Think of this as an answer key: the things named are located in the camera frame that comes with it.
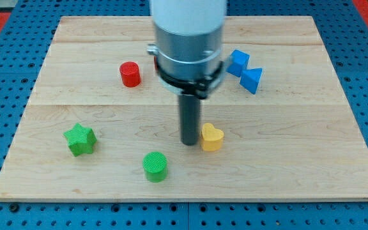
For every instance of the red cylinder block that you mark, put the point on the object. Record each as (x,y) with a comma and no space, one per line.
(130,74)

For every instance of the blue cube block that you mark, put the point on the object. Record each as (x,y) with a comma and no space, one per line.
(239,63)

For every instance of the yellow heart block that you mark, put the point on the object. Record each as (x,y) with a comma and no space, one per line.
(211,138)

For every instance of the green cylinder block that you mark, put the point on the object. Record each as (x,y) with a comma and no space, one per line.
(155,166)

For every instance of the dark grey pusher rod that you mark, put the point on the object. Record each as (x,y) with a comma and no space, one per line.
(189,113)

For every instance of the blue triangle block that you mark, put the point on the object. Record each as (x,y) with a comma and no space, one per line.
(250,79)

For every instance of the green star block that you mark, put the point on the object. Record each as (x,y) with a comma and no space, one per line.
(80,139)

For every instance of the small red block behind arm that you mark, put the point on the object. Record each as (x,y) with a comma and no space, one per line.
(155,63)

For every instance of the wooden board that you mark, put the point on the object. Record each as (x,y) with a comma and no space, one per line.
(295,140)

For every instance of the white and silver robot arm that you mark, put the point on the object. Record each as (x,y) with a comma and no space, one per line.
(188,45)

